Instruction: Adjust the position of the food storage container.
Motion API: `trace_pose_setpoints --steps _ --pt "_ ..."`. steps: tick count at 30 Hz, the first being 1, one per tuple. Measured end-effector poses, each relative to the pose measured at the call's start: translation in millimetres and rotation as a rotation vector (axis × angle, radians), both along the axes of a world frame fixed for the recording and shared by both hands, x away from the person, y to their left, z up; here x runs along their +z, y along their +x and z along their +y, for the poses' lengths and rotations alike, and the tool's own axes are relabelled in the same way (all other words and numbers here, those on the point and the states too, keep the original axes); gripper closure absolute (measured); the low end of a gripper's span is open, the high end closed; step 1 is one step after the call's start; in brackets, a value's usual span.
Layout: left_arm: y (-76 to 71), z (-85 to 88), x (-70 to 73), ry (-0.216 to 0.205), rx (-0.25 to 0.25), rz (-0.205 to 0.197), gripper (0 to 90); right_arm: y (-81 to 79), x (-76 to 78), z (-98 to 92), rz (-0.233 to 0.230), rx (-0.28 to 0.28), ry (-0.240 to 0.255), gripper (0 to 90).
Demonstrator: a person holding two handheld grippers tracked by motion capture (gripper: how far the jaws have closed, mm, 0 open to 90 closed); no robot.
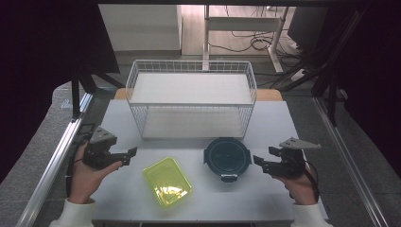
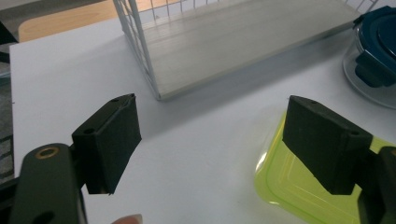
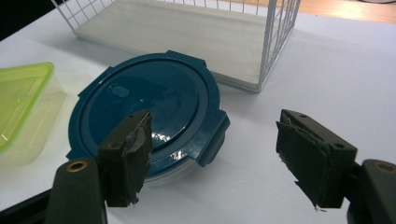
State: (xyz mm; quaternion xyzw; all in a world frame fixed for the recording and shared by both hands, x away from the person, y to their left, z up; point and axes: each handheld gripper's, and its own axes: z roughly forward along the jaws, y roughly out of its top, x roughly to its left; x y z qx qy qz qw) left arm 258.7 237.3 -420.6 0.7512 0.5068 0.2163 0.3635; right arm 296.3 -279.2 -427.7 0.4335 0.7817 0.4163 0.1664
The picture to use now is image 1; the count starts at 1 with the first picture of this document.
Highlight yellow-green rectangular container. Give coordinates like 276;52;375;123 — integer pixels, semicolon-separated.
141;156;194;209

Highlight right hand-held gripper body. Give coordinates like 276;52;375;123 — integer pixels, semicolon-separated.
261;136;323;179

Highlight round dark-lidded container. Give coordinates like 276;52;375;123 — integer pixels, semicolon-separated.
202;136;253;183

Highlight person's right hand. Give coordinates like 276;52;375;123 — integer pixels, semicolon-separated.
272;167;320;206

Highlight white desk frame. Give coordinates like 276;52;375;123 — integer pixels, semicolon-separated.
202;4;289;75

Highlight black floor cables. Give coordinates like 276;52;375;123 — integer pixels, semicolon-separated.
208;5;305;61

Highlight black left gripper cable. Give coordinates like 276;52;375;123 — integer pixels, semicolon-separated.
64;134;93;199

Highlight white wire rack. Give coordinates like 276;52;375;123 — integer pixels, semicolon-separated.
125;59;258;141

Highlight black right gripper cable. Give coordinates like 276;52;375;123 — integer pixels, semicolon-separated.
302;160;321;202

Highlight dark monitor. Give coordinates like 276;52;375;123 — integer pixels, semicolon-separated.
287;6;329;51

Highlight white cabinet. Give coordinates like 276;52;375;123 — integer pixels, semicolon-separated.
97;4;183;52

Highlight person's left hand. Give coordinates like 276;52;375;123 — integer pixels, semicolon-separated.
68;143;124;204

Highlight black curtain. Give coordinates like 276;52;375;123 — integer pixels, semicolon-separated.
315;0;401;181
0;0;121;184

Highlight black metal stand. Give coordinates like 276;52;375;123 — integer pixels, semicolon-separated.
70;62;126;123
279;9;368;128

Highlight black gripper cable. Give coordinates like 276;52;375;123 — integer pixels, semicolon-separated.
64;134;93;199
302;160;321;202

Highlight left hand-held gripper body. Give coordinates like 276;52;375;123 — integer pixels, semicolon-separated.
82;126;125;170

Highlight aluminium rail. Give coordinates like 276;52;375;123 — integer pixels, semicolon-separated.
15;92;95;227
312;95;392;227

